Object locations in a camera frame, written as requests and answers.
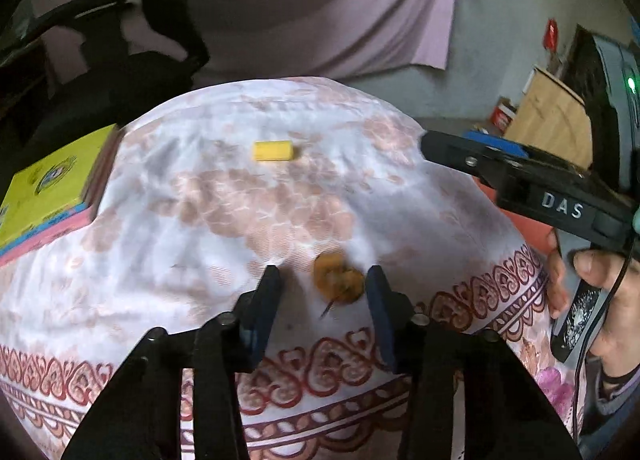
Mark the black cable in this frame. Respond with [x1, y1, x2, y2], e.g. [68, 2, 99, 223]
[574, 240, 640, 441]

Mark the pink flowered cloth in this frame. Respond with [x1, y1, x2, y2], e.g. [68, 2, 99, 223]
[520, 340, 578, 423]

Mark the dried orange peel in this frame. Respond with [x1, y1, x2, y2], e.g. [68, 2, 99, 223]
[312, 251, 363, 318]

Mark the floral pink white tablecloth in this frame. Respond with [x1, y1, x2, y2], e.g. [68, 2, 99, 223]
[0, 77, 581, 460]

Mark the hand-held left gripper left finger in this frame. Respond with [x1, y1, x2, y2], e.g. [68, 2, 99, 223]
[60, 265, 283, 460]

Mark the person's right hand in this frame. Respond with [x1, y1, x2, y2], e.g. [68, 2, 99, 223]
[545, 230, 640, 376]

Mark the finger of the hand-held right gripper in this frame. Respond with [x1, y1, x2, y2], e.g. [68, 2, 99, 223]
[462, 130, 531, 159]
[420, 131, 531, 191]

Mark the black office chair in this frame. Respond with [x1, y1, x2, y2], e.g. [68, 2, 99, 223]
[10, 0, 211, 175]

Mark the yellow eraser block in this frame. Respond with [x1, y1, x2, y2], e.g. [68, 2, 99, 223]
[252, 141, 296, 161]

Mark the dark wooden desk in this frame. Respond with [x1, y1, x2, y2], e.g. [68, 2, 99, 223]
[0, 34, 56, 151]

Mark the red cardboard box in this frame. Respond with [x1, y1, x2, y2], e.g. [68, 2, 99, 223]
[491, 98, 518, 131]

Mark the pink hanging curtain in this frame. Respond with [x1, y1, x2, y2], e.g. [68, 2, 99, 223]
[45, 0, 463, 90]

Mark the light wooden cabinet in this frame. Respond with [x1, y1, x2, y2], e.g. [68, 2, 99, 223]
[502, 64, 593, 168]

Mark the person's right forearm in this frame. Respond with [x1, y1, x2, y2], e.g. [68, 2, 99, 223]
[582, 362, 640, 441]

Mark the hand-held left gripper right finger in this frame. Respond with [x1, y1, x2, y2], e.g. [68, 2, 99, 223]
[364, 265, 583, 460]

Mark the yellow book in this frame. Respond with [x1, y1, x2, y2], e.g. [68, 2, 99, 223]
[0, 124, 118, 251]

